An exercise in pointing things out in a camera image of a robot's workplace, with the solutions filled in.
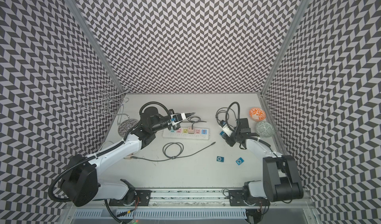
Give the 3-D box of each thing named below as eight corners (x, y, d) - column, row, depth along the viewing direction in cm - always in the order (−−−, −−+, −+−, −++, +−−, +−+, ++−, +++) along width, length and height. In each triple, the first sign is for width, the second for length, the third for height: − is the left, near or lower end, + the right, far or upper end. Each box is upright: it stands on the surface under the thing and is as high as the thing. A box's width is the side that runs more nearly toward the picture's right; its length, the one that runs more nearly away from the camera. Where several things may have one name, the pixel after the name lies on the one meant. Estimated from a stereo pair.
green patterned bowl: (257, 137, 98) (260, 132, 93) (254, 127, 104) (257, 121, 98) (270, 137, 98) (275, 132, 93) (267, 127, 104) (271, 121, 98)
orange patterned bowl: (247, 119, 107) (249, 113, 102) (249, 111, 112) (251, 105, 106) (261, 124, 105) (265, 118, 99) (263, 116, 109) (266, 110, 103)
